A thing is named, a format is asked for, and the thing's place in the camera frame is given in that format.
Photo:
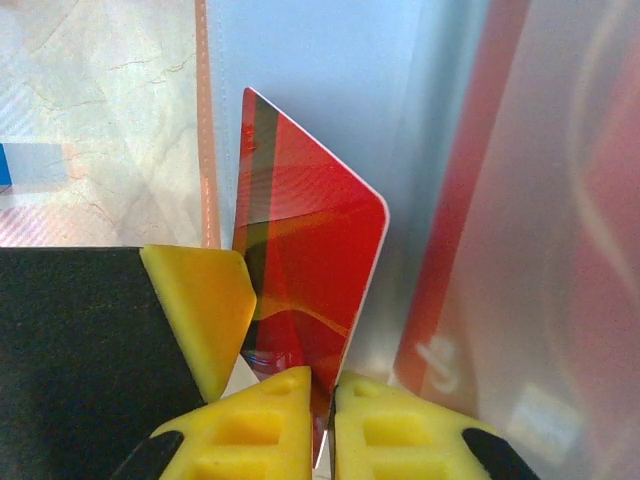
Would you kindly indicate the pink card holder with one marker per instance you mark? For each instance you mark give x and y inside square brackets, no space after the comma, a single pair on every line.
[207,150]

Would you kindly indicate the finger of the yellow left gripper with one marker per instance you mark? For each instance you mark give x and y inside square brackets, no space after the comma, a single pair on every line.
[90,350]

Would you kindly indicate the orange blue toy brick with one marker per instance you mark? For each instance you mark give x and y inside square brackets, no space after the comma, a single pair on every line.
[5,165]

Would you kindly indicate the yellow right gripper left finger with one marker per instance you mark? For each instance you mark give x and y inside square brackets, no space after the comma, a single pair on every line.
[250,440]

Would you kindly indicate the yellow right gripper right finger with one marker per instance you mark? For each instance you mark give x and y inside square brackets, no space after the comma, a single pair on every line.
[400,440]

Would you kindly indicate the red credit card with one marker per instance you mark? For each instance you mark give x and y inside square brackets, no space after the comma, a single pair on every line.
[310,240]

